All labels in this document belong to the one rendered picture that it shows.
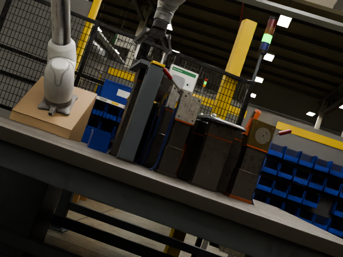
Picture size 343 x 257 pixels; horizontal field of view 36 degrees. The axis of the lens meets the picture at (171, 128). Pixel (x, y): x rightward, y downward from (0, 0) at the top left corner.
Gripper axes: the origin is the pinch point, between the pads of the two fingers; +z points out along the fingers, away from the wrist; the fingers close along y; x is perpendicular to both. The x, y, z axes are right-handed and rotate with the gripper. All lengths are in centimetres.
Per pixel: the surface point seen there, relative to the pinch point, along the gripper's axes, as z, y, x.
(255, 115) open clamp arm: 12, 57, -22
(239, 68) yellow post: -41, 46, 147
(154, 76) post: 10.5, 9.5, -27.8
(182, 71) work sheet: -22, 7, 131
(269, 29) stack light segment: -77, 58, 145
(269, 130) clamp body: 17, 65, -22
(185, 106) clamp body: 19.6, 26.9, -32.9
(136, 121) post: 32.1, 8.5, -28.1
